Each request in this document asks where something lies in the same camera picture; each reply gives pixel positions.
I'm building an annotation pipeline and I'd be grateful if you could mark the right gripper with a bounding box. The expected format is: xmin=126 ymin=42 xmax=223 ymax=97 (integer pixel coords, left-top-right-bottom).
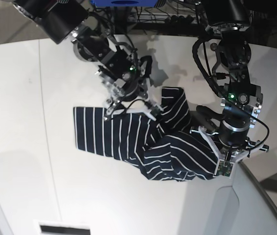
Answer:
xmin=102 ymin=78 xmax=160 ymax=121

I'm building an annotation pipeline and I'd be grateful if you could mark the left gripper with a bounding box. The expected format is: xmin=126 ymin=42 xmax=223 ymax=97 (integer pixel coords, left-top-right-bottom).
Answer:
xmin=190 ymin=105 xmax=269 ymax=164

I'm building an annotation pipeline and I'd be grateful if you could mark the navy white striped t-shirt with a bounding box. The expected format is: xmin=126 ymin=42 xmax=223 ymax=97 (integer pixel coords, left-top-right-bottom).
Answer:
xmin=73 ymin=87 xmax=217 ymax=181

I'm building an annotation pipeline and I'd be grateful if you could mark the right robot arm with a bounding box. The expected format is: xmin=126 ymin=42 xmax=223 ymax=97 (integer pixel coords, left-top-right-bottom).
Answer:
xmin=11 ymin=0 xmax=163 ymax=121

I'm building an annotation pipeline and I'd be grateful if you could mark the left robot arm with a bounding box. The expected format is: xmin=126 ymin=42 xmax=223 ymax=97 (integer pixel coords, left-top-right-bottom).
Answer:
xmin=192 ymin=0 xmax=269 ymax=165

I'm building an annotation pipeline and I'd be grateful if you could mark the power strip with red light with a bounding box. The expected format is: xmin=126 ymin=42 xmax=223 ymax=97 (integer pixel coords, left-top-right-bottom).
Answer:
xmin=167 ymin=15 xmax=195 ymax=25

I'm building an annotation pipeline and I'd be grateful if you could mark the blue plastic bin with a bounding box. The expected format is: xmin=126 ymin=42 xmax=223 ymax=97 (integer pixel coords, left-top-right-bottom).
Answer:
xmin=92 ymin=0 xmax=157 ymax=7

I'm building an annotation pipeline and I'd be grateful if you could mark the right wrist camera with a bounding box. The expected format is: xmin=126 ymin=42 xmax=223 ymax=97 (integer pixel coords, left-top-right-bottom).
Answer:
xmin=150 ymin=105 xmax=164 ymax=120

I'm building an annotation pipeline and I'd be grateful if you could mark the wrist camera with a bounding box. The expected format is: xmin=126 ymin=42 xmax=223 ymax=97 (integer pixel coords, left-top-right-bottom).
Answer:
xmin=215 ymin=160 xmax=234 ymax=178
xmin=150 ymin=105 xmax=164 ymax=120

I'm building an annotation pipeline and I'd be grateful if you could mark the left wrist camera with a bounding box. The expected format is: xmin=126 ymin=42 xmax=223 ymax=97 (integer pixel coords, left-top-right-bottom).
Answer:
xmin=215 ymin=160 xmax=234 ymax=178

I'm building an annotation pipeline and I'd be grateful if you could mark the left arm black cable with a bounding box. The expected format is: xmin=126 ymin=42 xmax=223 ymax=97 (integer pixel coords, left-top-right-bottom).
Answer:
xmin=191 ymin=36 xmax=225 ymax=96

